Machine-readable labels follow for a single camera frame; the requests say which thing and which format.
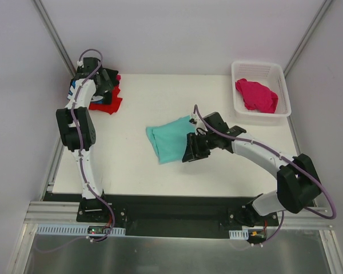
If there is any left aluminium frame post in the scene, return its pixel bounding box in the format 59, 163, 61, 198
31, 0, 75, 76

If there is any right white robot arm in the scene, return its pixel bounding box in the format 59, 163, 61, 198
182, 112, 322, 227

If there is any right aluminium frame post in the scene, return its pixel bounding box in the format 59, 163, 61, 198
284, 0, 335, 77

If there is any red t shirt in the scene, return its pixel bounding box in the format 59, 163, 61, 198
89, 86, 123, 115

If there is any aluminium frame post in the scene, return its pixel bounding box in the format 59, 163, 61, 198
284, 0, 335, 77
31, 0, 75, 76

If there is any magenta t shirt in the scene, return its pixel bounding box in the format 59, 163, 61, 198
235, 78, 278, 114

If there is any white cable duct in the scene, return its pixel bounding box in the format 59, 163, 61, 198
229, 229, 249, 240
37, 224, 126, 237

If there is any left white cable duct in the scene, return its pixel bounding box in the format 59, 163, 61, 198
37, 224, 126, 237

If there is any white plastic basket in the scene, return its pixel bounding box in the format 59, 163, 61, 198
231, 61, 292, 124

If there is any teal t shirt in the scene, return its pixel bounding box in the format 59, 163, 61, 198
146, 116, 195, 164

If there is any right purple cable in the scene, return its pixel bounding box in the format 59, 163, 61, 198
193, 104, 338, 251

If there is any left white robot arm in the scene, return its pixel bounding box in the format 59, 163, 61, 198
55, 57, 110, 222

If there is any right white cable duct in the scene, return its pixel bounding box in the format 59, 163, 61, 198
229, 229, 249, 240

